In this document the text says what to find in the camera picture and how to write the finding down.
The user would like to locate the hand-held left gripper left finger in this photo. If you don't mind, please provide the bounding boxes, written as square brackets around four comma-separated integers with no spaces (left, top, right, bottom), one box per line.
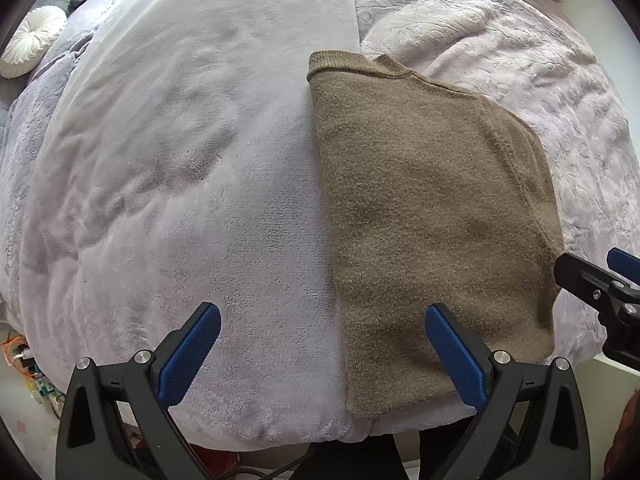
[55,301,222,480]

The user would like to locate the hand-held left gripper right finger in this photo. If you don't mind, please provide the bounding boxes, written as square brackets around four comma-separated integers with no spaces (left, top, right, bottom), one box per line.
[424,303,593,480]

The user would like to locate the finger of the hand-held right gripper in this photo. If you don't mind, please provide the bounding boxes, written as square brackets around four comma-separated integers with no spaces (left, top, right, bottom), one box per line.
[554,252,626,311]
[606,247,640,285]

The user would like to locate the olive brown knit sweater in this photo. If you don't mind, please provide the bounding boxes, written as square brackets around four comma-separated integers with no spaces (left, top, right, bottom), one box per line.
[306,50,566,420]

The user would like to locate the person's right forearm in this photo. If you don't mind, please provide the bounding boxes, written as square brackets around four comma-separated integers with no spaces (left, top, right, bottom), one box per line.
[604,400,640,480]

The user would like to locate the red object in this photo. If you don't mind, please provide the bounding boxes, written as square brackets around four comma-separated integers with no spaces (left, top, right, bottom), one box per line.
[192,447,241,480]

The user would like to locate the embossed lavender blanket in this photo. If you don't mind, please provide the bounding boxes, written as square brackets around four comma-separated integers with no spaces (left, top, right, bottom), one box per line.
[0,0,640,366]

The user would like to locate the round white pleated pillow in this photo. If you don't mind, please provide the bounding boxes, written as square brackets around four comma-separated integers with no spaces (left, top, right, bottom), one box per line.
[0,5,68,79]

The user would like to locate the black cable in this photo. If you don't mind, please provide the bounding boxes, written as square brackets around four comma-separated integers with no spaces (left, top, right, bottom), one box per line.
[215,442,321,480]

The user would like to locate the tangle of cables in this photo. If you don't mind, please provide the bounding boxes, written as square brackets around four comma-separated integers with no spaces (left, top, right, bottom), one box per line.
[0,335,61,411]

